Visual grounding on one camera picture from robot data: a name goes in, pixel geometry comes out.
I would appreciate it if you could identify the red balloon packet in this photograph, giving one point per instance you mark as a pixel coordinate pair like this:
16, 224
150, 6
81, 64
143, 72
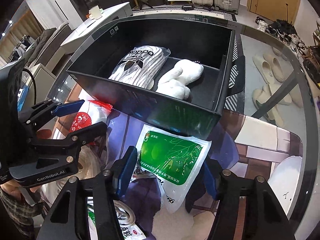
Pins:
91, 112

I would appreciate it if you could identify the white cup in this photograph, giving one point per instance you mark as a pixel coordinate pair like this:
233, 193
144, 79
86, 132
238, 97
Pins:
95, 13

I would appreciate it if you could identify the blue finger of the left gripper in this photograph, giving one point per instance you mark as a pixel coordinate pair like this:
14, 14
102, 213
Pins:
88, 134
67, 108

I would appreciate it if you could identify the pile of shoes on floor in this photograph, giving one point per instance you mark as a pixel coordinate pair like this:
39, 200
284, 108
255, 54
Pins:
284, 31

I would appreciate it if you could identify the grey white coffee table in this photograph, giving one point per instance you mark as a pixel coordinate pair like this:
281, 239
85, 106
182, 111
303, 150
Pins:
87, 28

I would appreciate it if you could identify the anime print desk mat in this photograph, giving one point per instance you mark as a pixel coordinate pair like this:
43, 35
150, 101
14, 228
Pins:
137, 181

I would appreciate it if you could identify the grey sofa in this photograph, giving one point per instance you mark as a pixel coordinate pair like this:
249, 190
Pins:
46, 49

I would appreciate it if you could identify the bagged white adidas shoelaces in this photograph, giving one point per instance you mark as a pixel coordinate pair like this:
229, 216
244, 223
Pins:
140, 66

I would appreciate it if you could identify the person's left hand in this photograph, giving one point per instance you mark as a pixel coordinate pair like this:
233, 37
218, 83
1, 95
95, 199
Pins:
12, 188

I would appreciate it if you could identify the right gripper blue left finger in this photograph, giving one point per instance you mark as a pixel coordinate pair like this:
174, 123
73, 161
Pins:
122, 170

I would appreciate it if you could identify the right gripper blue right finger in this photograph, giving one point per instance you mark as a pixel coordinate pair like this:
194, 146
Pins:
212, 178

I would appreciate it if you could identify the beige slippers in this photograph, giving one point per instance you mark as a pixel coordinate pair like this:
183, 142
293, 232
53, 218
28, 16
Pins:
271, 70

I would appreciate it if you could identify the white plush toy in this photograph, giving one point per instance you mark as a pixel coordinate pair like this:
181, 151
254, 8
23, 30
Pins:
174, 82

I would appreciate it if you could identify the large green medicine bag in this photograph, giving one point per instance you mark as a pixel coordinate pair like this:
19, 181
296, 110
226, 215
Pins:
174, 160

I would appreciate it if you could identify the grey side cabinet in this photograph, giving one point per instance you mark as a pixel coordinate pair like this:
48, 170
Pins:
31, 93

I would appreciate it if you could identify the black cardboard storage box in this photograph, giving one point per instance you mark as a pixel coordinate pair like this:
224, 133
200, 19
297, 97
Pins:
208, 44

